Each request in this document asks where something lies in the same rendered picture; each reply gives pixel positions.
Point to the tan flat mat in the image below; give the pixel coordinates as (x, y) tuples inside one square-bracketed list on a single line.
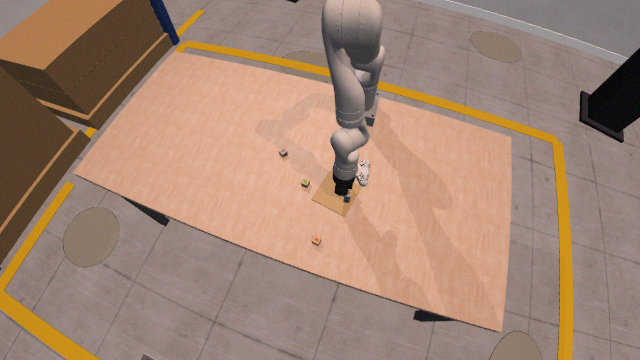
[(325, 195)]

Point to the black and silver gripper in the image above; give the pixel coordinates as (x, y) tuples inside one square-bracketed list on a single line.
[(344, 180)]

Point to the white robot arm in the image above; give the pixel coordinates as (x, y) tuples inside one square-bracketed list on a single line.
[(354, 25)]

